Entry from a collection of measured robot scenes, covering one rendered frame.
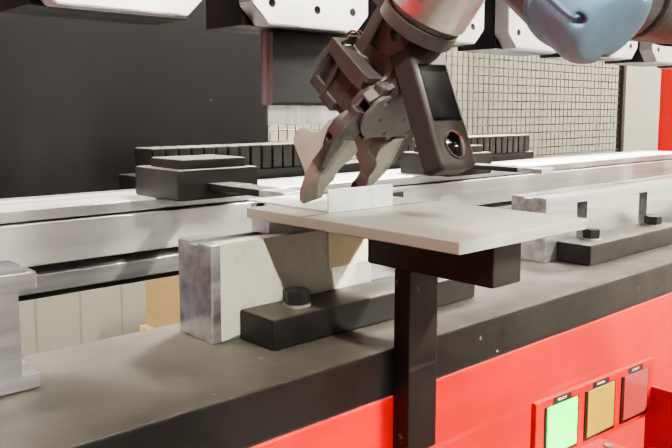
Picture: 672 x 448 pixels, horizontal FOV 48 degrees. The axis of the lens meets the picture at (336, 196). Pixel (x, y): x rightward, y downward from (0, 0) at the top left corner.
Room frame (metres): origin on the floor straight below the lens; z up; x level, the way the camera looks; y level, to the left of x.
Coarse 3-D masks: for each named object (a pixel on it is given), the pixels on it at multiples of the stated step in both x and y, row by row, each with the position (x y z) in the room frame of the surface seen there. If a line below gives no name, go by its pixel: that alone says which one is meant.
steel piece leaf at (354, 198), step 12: (336, 192) 0.69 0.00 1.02; (348, 192) 0.70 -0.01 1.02; (360, 192) 0.71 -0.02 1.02; (372, 192) 0.72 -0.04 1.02; (384, 192) 0.73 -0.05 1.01; (276, 204) 0.75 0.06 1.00; (288, 204) 0.74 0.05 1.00; (300, 204) 0.74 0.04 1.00; (312, 204) 0.74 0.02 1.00; (324, 204) 0.74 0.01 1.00; (336, 204) 0.69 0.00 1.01; (348, 204) 0.70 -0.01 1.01; (360, 204) 0.71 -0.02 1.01; (372, 204) 0.72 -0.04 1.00; (384, 204) 0.73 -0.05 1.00
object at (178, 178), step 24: (144, 168) 0.96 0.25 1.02; (168, 168) 0.93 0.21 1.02; (192, 168) 0.92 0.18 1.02; (216, 168) 0.94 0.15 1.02; (240, 168) 0.96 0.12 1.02; (144, 192) 0.96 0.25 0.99; (168, 192) 0.91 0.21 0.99; (192, 192) 0.91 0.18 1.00; (216, 192) 0.93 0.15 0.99; (240, 192) 0.87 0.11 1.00; (264, 192) 0.84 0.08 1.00; (288, 192) 0.82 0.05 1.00
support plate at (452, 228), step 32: (288, 224) 0.68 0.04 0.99; (320, 224) 0.65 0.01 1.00; (352, 224) 0.62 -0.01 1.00; (384, 224) 0.62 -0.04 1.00; (416, 224) 0.62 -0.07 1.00; (448, 224) 0.62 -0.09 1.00; (480, 224) 0.62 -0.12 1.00; (512, 224) 0.62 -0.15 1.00; (544, 224) 0.62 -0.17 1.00; (576, 224) 0.64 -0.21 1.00
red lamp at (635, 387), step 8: (648, 368) 0.74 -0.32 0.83; (632, 376) 0.72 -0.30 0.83; (640, 376) 0.73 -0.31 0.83; (624, 384) 0.71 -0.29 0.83; (632, 384) 0.72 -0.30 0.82; (640, 384) 0.73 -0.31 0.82; (624, 392) 0.71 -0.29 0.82; (632, 392) 0.72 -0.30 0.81; (640, 392) 0.73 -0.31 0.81; (624, 400) 0.71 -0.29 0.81; (632, 400) 0.72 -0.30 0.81; (640, 400) 0.73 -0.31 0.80; (624, 408) 0.71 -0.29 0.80; (632, 408) 0.72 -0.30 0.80; (640, 408) 0.73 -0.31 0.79; (624, 416) 0.71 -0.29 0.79
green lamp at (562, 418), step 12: (576, 396) 0.66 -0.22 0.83; (552, 408) 0.64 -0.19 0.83; (564, 408) 0.65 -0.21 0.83; (576, 408) 0.66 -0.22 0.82; (552, 420) 0.64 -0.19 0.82; (564, 420) 0.65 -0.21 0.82; (576, 420) 0.66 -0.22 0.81; (552, 432) 0.64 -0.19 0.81; (564, 432) 0.65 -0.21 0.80; (576, 432) 0.66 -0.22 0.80; (552, 444) 0.64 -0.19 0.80; (564, 444) 0.65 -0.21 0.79
